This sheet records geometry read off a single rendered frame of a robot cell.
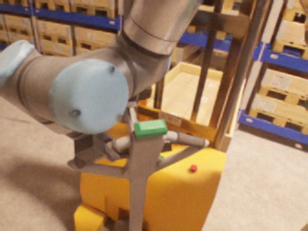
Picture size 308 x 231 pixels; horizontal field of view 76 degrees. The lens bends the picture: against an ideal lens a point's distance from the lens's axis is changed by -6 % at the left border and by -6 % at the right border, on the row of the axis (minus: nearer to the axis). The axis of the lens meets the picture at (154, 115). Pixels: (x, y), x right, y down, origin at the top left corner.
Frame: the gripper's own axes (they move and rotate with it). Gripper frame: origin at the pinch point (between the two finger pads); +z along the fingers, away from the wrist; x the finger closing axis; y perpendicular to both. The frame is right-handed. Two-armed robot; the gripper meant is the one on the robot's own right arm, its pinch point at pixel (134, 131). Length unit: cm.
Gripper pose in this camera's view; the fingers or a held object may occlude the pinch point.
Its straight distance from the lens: 61.3
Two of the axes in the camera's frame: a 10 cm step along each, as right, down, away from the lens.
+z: 2.6, 7.6, -5.9
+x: 1.7, -6.4, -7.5
